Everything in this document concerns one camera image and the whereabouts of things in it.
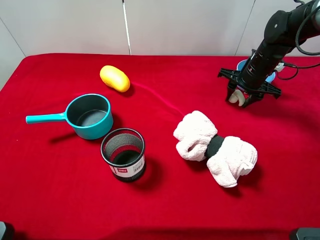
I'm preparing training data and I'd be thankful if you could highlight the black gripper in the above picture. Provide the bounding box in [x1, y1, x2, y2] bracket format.
[218, 68, 282, 108]

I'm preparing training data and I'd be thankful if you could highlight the white toy mushroom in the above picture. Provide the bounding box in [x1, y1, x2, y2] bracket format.
[228, 89, 246, 107]

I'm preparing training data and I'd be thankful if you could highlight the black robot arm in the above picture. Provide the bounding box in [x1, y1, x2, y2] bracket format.
[218, 0, 320, 108]

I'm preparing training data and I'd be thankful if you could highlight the light blue bowl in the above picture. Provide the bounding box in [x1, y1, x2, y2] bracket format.
[236, 59, 276, 84]

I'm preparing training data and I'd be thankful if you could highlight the pink towel with black band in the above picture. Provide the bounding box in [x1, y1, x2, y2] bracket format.
[173, 110, 258, 188]

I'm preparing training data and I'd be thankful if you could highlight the yellow mango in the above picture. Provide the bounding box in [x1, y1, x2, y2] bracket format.
[99, 65, 131, 93]

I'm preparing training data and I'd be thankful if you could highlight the black mesh pen holder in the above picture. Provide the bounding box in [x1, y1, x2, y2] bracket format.
[100, 128, 146, 182]

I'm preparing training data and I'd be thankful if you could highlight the white vertical pole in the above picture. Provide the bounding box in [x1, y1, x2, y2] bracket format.
[122, 0, 132, 56]

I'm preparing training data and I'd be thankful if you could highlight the red table cloth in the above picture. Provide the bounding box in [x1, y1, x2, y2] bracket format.
[0, 53, 320, 240]

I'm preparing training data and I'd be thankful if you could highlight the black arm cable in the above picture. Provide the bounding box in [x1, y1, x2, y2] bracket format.
[274, 0, 320, 81]

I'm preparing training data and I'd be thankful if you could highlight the teal saucepan with handle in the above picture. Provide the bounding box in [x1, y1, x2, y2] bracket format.
[25, 93, 114, 140]

